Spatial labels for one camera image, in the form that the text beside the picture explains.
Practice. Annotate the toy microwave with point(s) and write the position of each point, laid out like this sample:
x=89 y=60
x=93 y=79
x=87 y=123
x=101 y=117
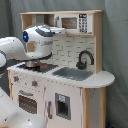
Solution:
x=74 y=23

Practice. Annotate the cabinet door with dispenser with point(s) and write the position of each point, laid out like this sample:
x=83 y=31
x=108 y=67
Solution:
x=63 y=105

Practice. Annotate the black toy stovetop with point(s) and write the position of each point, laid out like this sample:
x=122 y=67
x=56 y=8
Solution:
x=43 y=67

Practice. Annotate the right red stove knob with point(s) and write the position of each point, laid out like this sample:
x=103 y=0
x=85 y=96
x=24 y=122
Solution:
x=34 y=83

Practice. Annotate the grey toy sink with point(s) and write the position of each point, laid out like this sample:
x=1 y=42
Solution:
x=73 y=74

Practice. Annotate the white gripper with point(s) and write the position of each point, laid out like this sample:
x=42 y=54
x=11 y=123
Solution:
x=57 y=31

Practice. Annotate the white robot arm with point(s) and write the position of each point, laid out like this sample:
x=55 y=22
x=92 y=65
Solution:
x=12 y=116

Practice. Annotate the red stove knob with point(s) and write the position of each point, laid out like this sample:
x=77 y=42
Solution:
x=34 y=83
x=15 y=78

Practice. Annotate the toy oven door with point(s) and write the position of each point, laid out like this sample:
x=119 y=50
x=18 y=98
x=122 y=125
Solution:
x=27 y=101

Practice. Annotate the grey range hood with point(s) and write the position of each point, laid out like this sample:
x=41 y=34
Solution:
x=41 y=19

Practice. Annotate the left red stove knob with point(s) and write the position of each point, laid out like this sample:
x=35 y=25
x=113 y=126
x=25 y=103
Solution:
x=15 y=78

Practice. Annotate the wooden toy kitchen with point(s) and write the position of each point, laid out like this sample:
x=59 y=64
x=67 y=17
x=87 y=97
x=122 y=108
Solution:
x=81 y=51

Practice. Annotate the silver toy pot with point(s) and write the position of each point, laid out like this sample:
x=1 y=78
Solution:
x=32 y=64

